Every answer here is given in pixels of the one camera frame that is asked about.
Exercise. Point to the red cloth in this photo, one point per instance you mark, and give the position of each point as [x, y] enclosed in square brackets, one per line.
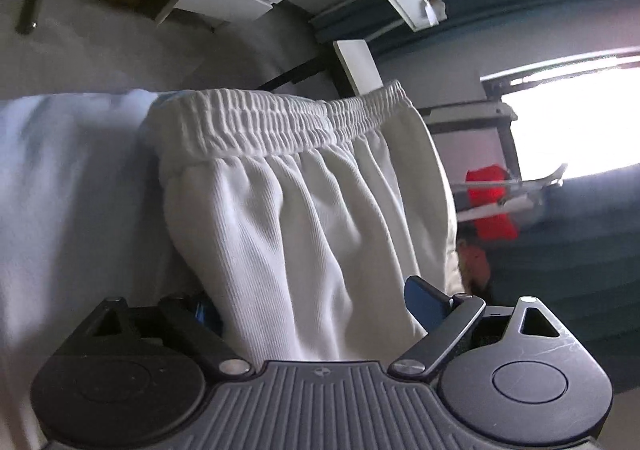
[492, 210]

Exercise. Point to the white ribbed pants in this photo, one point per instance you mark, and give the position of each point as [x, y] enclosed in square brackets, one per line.
[310, 210]

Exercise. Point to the black bar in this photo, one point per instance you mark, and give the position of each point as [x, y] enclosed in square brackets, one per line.
[292, 74]

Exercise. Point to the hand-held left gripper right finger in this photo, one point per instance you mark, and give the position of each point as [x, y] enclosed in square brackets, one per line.
[423, 303]

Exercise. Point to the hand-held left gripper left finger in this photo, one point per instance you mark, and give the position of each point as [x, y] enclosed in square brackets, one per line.
[202, 316]

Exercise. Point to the white flat board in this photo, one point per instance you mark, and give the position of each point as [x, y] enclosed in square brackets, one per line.
[357, 67]

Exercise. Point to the grey white frame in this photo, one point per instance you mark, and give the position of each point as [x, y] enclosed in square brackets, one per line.
[475, 117]

